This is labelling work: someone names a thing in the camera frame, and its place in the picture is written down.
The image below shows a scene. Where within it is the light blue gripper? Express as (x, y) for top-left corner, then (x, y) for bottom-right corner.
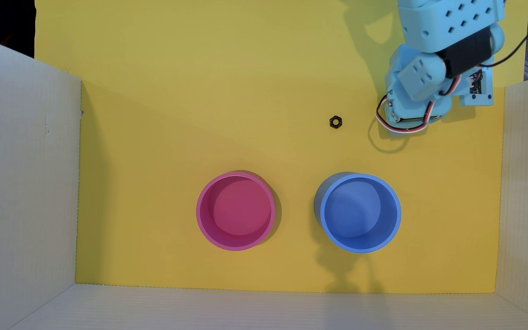
(384, 43), (461, 125)

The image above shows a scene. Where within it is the white corrugated cardboard box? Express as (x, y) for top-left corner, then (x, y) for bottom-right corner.
(0, 32), (528, 330)

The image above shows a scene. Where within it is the blue round cup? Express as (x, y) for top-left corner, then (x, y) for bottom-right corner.
(314, 172), (402, 254)

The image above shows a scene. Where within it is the pink round cup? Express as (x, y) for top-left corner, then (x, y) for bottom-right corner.
(196, 171), (277, 252)

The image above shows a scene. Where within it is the yellow paper mat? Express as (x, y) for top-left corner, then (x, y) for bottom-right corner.
(34, 0), (528, 294)

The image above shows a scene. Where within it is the red white black servo cable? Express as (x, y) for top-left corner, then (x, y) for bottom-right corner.
(376, 75), (462, 134)

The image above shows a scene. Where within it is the thin black cable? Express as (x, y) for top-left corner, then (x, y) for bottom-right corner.
(480, 0), (528, 69)

